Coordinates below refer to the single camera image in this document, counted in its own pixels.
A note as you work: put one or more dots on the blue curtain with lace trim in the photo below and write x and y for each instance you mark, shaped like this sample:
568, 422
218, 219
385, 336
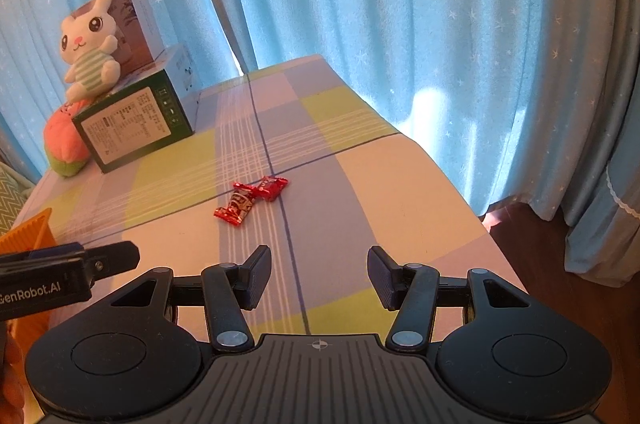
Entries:
600, 229

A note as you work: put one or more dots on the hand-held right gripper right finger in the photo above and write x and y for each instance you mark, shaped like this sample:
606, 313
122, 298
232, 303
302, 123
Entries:
382, 279

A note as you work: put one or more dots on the white cardboard box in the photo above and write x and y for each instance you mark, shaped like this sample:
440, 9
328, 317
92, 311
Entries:
182, 69

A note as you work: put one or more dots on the small red printed candy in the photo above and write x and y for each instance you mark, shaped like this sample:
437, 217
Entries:
237, 206

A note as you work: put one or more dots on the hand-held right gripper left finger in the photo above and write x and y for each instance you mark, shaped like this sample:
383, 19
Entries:
260, 276

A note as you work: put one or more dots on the pink plush peach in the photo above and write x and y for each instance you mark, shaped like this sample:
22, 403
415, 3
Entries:
62, 139

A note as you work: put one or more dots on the checked pastel tablecloth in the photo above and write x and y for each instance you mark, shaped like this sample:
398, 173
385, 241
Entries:
360, 184

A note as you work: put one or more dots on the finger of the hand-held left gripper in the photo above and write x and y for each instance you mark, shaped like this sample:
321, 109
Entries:
117, 256
55, 250

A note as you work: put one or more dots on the green zigzag cushion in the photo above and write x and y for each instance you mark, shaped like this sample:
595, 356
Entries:
12, 189

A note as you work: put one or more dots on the orange plastic basket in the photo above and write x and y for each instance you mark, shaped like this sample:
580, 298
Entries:
25, 229

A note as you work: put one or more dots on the green cardboard box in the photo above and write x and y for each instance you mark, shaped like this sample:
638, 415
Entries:
130, 119

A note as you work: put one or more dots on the white plush bunny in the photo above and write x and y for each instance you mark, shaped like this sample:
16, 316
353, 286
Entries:
87, 34

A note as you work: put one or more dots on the brown and white box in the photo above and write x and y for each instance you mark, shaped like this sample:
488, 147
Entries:
145, 24

